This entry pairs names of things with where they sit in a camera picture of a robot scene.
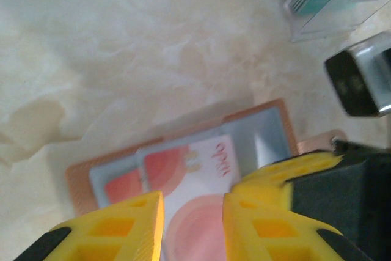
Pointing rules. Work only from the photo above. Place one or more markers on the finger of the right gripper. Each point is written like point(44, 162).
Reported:
point(336, 197)
point(360, 149)

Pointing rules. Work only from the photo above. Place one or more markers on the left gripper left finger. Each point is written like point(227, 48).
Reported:
point(146, 227)

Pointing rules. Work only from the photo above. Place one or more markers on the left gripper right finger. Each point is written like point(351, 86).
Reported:
point(244, 242)

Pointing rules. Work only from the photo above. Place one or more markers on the red white plastic card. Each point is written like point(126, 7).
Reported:
point(122, 187)
point(195, 181)

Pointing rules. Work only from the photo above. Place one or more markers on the tan leather card holder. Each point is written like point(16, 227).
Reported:
point(78, 181)

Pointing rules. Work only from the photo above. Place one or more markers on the clear acrylic card box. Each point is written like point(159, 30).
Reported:
point(330, 25)

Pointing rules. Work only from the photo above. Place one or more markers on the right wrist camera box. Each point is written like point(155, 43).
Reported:
point(366, 74)

